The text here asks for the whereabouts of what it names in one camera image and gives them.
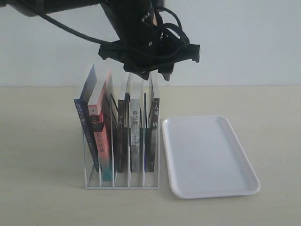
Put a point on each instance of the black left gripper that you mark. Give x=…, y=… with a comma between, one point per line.
x=151, y=37

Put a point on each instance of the black book white characters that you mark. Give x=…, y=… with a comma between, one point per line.
x=153, y=124

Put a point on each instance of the pink red book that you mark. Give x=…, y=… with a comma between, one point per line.
x=100, y=116

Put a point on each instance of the dark blue book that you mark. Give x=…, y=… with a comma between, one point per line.
x=87, y=85

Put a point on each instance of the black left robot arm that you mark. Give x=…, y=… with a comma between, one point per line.
x=43, y=8

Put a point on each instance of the grey white book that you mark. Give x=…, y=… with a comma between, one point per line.
x=136, y=102

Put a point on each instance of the dark brown book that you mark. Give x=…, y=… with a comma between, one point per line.
x=121, y=131

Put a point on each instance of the white plastic tray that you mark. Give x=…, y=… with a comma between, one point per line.
x=205, y=158

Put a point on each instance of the white wire book rack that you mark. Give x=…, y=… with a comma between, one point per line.
x=126, y=179

